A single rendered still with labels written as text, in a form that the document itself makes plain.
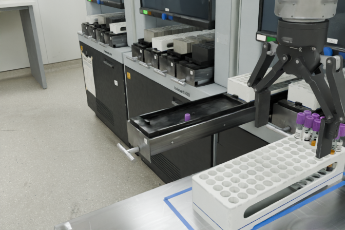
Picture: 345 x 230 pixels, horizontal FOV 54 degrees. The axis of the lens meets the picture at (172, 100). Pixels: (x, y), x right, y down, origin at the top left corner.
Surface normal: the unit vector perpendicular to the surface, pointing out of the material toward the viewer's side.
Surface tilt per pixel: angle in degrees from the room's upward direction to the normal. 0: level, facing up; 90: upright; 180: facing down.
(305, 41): 90
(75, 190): 0
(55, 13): 90
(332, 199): 0
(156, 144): 90
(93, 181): 0
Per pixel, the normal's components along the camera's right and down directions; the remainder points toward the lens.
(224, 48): -0.85, 0.22
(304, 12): -0.38, 0.36
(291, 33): -0.65, 0.30
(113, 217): -0.03, -0.92
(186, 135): 0.53, 0.31
